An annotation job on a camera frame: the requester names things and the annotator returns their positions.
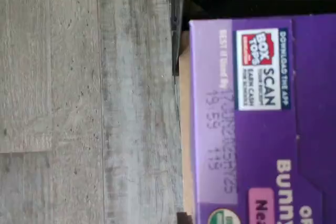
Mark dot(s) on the purple box pink patch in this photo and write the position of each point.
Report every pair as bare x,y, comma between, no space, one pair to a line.
262,142

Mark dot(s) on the wooden shelf board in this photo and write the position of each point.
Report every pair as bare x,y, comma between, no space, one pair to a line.
185,129

